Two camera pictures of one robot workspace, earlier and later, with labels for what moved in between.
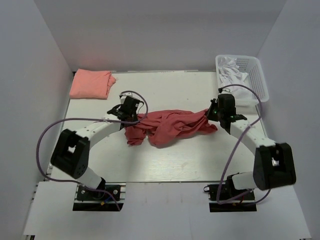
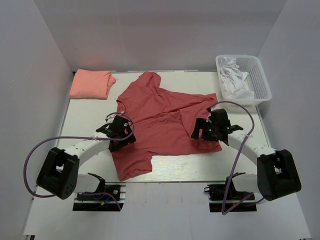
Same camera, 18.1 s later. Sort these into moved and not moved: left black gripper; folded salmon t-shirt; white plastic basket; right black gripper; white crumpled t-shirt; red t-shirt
Moved: red t-shirt; right black gripper; left black gripper
Not moved: white plastic basket; white crumpled t-shirt; folded salmon t-shirt
